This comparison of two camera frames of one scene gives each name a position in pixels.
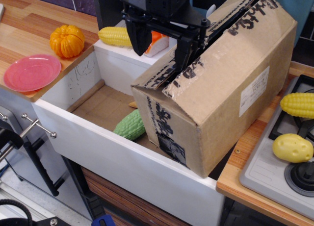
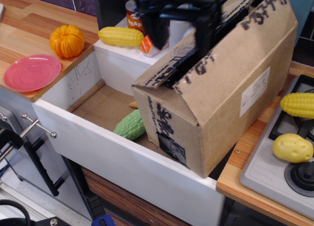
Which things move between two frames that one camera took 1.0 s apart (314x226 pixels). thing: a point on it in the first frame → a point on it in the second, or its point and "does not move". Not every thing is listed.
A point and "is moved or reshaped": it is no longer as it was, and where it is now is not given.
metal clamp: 10,138 does not move
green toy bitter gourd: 131,126 does not move
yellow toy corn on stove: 299,104 does not move
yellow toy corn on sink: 115,36 does not move
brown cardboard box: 199,116 is moved or reshaped
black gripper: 169,12 → 206,7
